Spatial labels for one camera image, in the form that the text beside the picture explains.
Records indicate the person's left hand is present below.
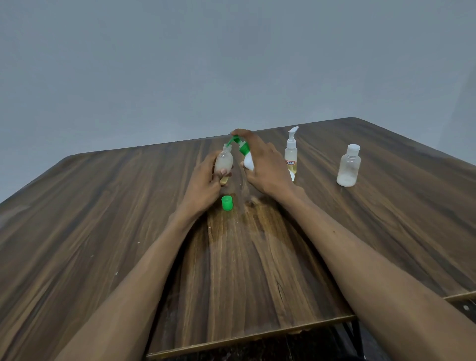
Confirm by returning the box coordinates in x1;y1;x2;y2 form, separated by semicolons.
174;150;233;224

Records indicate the person's right hand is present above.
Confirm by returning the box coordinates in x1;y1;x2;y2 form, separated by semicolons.
230;129;306;204

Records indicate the small translucent plastic bottle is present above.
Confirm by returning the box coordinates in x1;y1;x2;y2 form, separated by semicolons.
214;144;234;186

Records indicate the white bottle with green flip cap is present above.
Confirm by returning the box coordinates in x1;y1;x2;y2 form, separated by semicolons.
226;136;295;183

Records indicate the person's left forearm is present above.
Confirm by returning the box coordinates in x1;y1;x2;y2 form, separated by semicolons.
55;208;209;361

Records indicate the person's right forearm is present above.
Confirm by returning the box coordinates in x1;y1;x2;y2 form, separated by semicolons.
284;186;476;361

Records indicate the clear pump bottle with yellow liquid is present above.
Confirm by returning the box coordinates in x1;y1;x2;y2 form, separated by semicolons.
284;126;299;175

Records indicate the clear bottle with white cap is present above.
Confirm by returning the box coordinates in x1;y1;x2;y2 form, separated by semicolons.
336;144;362;187

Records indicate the black table leg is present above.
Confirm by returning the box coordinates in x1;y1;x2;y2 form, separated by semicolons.
344;319;367;359

